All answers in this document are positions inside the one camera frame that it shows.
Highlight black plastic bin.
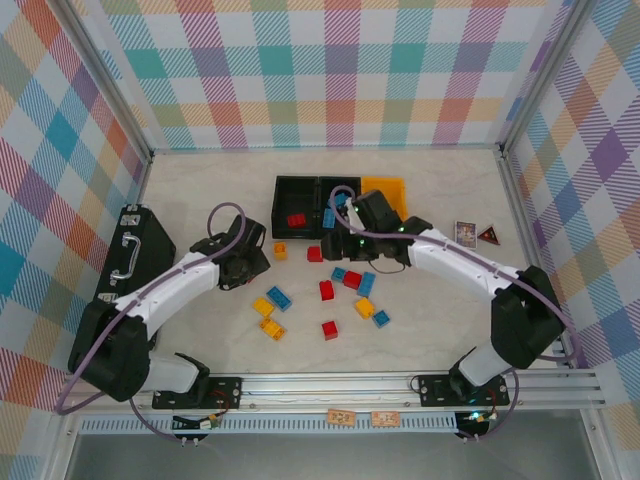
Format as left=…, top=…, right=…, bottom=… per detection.
left=316, top=174, right=364, bottom=242
left=271, top=174, right=322, bottom=241

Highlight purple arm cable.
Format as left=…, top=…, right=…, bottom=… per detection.
left=54, top=201, right=249, bottom=444
left=327, top=184, right=584, bottom=444

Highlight aluminium frame post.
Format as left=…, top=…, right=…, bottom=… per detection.
left=58, top=0, right=154, bottom=161
left=497, top=0, right=594, bottom=159

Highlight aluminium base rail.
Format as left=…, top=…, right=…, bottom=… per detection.
left=53, top=370, right=605, bottom=417

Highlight aluminium rear rail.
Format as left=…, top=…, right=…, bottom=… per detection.
left=149, top=143, right=503, bottom=156

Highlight yellow plastic bin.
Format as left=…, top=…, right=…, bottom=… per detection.
left=360, top=175, right=409, bottom=222

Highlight yellow long lego brick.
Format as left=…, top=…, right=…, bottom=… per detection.
left=258, top=317, right=289, bottom=343

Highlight black case with metal handle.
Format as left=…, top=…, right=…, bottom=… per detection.
left=87, top=202, right=178, bottom=312

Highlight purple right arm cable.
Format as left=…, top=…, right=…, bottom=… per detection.
left=327, top=184, right=584, bottom=444

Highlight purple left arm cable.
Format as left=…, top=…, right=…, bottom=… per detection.
left=54, top=201, right=249, bottom=444

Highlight small picture card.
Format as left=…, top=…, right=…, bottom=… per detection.
left=452, top=220, right=482, bottom=250

